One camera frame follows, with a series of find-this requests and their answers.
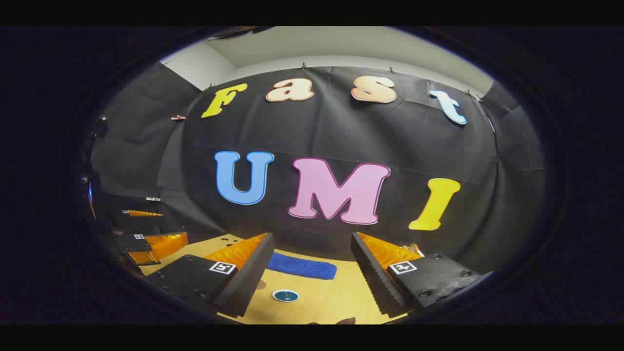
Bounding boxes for blue towel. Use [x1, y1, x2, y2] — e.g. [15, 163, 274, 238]
[266, 252, 338, 281]

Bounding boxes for black backdrop cloth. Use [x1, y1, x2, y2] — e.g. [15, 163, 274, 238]
[90, 63, 546, 276]

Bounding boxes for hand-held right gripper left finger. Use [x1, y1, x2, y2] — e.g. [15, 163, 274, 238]
[145, 232, 276, 319]

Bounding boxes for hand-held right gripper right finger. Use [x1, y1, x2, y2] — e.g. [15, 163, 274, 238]
[350, 232, 494, 318]

